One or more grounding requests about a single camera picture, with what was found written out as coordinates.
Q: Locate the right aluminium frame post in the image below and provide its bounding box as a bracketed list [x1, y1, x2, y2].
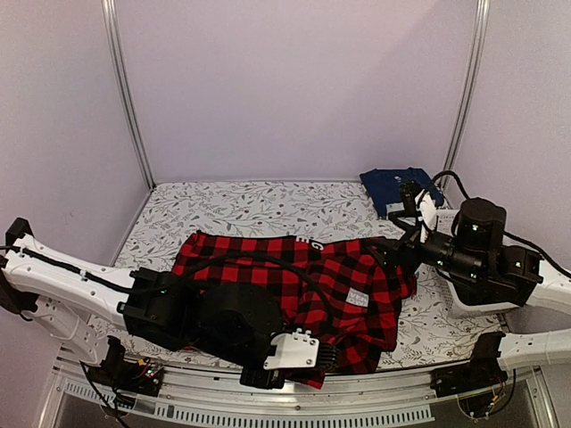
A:
[439, 0, 492, 179]

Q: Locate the floral patterned table cloth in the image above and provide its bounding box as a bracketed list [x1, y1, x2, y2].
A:
[113, 182, 502, 371]

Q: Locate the left aluminium frame post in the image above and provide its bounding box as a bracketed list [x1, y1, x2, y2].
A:
[101, 0, 156, 191]

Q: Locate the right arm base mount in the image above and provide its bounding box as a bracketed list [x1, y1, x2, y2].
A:
[430, 332, 509, 419]

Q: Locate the aluminium frame post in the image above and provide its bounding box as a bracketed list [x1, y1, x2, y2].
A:
[101, 0, 156, 191]
[439, 0, 492, 179]

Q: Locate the white plastic laundry basket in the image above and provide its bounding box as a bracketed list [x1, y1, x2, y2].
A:
[439, 209, 527, 320]

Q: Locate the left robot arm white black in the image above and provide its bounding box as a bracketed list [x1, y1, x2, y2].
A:
[1, 218, 285, 395]

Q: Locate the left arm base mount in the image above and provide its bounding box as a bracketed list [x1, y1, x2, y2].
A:
[87, 336, 164, 398]

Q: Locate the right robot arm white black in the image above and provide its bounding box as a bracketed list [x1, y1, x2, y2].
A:
[385, 196, 570, 389]

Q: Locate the folded navy blue shirt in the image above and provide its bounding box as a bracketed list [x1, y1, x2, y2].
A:
[360, 168, 431, 218]

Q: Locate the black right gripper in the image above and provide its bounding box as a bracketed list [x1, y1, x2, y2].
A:
[360, 210, 484, 283]

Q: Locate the red black plaid shirt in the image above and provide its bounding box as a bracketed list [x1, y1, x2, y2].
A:
[172, 231, 417, 375]

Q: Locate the aluminium front rail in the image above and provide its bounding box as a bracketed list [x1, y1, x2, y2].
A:
[36, 349, 564, 427]

